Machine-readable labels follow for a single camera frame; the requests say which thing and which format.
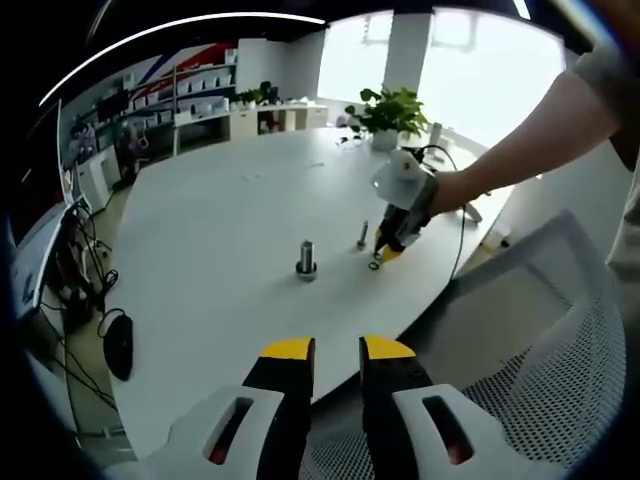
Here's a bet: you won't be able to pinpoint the person's right hand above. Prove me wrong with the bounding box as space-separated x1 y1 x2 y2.
429 168 483 220

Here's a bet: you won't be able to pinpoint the low white cabinet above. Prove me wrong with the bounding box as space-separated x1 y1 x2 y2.
228 99 329 139

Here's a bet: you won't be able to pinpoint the shelf with white bins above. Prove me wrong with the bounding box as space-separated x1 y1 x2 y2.
123 61 239 132

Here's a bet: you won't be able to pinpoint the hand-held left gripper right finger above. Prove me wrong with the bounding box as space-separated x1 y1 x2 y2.
358 334 507 480

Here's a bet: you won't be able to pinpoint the white box cabinet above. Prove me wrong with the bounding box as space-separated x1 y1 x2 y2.
74 146 124 212

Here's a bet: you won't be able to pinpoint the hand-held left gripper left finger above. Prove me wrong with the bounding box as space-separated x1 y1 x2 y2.
201 335 318 480

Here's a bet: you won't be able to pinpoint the grey mesh office chair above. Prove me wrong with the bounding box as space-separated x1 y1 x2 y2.
309 209 629 476

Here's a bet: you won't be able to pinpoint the thick threaded metal stud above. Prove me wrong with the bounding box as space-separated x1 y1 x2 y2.
294 239 321 283

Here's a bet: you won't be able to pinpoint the white side table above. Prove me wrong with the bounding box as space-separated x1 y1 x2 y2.
171 111 234 157

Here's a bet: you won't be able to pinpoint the black oval pad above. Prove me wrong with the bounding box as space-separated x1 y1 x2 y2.
102 314 136 383

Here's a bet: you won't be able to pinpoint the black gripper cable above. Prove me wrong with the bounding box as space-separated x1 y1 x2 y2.
409 143 482 284

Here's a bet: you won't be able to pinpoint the tangled floor cables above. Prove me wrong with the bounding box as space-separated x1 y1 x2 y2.
47 198 122 324

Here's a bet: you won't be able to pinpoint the small green plant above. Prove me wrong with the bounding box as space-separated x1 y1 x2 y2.
236 81 279 107

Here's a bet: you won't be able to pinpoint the person's grey shirt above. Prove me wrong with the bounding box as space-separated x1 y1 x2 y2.
569 42 640 287

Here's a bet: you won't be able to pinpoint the potted green plant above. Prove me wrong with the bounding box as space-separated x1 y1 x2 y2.
345 86 432 152

